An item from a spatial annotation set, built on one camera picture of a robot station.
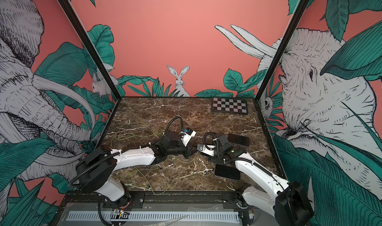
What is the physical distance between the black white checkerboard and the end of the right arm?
1.65 ft

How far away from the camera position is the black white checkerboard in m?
1.13

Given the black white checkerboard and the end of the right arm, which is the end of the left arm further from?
the black white checkerboard

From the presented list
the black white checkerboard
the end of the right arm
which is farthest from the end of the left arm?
the black white checkerboard

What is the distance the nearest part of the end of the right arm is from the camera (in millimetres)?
584
